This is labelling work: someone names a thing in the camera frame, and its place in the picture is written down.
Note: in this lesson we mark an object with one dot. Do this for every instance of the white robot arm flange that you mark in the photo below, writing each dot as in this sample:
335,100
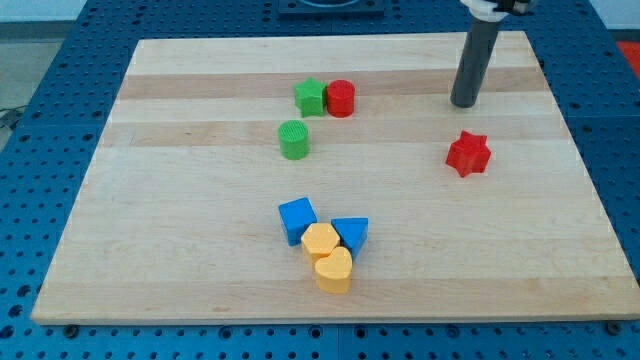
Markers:
496,10

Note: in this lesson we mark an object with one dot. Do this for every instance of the blue triangle block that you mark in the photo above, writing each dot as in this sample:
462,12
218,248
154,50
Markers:
353,233

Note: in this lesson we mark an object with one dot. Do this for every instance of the green star block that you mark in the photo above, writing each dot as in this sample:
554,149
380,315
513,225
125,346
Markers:
310,97

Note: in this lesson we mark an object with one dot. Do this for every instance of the red star block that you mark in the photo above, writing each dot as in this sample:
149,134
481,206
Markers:
468,154

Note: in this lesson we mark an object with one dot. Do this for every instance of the blue cube block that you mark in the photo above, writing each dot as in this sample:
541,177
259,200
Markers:
296,216

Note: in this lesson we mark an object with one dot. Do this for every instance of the wooden board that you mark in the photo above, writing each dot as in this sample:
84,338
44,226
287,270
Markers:
177,221

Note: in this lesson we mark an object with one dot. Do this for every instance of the green cylinder block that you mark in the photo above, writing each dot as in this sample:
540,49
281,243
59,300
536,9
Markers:
293,139

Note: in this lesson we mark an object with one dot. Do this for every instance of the yellow hexagon block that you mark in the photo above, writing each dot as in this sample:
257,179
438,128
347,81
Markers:
318,241

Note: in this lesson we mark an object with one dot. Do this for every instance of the red cylinder block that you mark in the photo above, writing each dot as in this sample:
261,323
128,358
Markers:
341,98

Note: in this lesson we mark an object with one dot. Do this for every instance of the yellow heart block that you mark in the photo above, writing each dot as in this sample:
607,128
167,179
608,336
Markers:
333,272

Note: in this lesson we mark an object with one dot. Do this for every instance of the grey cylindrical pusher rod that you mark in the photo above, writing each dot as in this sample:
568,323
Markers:
478,48

